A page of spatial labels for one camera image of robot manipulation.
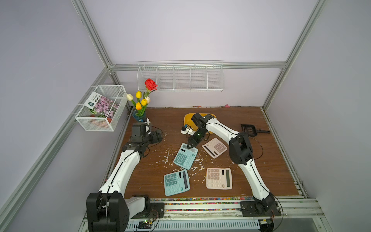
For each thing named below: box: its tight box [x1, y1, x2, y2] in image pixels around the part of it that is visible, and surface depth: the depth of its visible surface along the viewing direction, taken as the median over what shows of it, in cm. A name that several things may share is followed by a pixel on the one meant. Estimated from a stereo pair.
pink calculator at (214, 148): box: [201, 137, 228, 160], surface depth 96 cm
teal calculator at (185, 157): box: [172, 142, 199, 171], surface depth 93 cm
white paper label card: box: [83, 91, 102, 110], surface depth 74 cm
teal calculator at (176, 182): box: [163, 169, 191, 197], surface depth 82 cm
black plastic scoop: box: [240, 123, 271, 136], surface depth 107 cm
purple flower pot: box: [94, 95, 120, 123], surface depth 76 cm
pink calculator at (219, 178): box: [206, 167, 233, 190], surface depth 84 cm
